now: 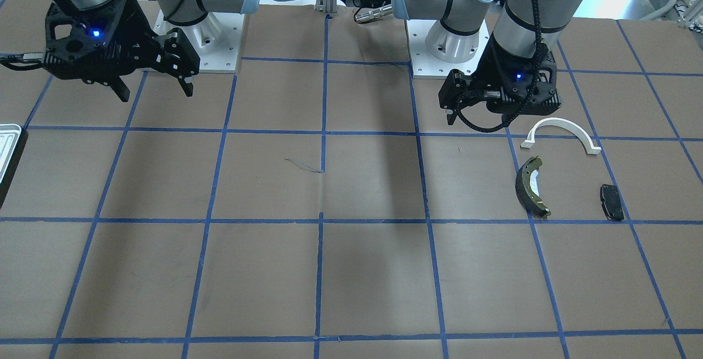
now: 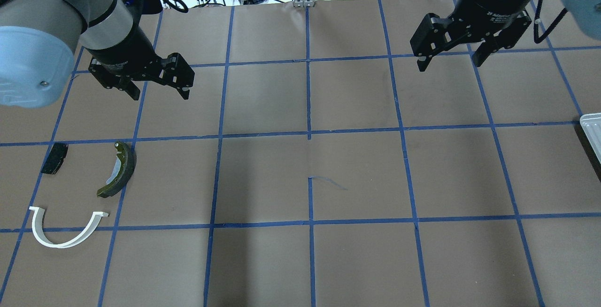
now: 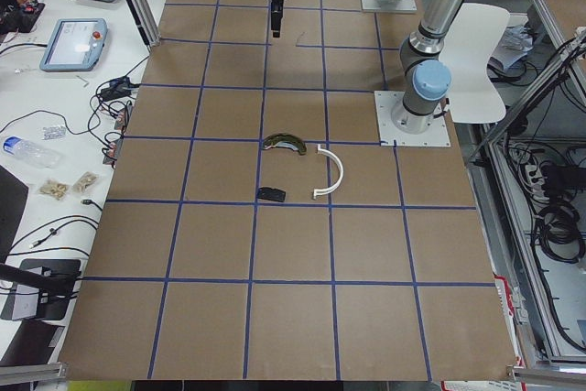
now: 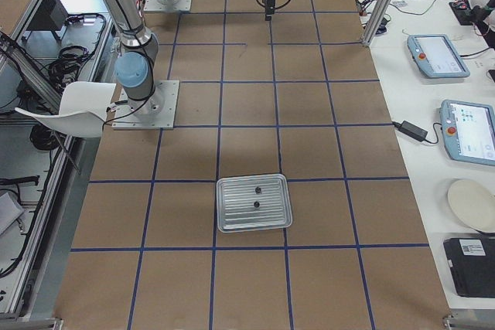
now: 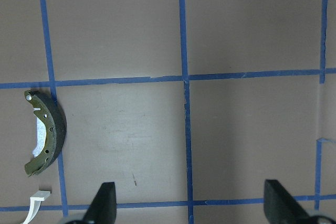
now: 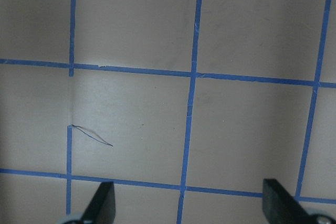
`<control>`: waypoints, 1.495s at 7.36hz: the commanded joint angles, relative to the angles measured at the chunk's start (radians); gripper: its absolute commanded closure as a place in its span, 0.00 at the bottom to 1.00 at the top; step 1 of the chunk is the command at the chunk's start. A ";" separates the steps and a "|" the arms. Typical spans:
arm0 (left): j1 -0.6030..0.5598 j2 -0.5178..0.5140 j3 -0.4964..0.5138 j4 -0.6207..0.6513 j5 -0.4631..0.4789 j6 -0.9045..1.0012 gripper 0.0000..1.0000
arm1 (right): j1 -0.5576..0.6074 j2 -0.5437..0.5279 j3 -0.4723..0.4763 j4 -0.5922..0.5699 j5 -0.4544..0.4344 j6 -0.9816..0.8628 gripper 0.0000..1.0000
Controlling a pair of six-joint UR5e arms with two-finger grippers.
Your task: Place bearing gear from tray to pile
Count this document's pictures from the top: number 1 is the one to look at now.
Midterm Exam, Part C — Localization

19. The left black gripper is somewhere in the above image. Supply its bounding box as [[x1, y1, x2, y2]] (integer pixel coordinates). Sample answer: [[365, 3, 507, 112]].
[[438, 46, 562, 126]]

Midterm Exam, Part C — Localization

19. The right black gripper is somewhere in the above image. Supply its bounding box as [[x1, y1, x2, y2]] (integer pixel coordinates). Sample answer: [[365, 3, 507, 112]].
[[42, 0, 200, 102]]

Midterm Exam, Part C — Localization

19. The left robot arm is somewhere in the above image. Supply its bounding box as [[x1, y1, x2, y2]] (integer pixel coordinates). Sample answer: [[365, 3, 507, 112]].
[[392, 0, 582, 132]]

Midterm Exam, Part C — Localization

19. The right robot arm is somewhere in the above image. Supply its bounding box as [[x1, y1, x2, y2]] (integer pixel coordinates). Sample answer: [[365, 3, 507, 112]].
[[13, 0, 260, 102]]

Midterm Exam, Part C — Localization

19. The olive brake shoe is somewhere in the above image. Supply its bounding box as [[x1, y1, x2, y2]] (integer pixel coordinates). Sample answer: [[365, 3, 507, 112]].
[[515, 156, 551, 217]]

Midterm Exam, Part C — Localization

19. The silver metal cylinder tool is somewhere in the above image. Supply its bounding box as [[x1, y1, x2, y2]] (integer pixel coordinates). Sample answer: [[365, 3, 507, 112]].
[[354, 4, 393, 24]]

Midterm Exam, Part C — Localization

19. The black brake pad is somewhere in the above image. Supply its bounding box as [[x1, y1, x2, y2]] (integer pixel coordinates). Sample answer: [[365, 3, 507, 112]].
[[599, 184, 625, 221]]

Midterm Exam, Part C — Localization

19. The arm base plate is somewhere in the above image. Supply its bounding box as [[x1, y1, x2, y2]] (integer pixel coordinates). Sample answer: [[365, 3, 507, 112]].
[[406, 20, 489, 79], [174, 6, 246, 74]]

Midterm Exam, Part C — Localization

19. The white curved plastic bracket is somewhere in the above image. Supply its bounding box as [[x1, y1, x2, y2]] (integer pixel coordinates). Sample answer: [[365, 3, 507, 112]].
[[520, 118, 602, 155]]

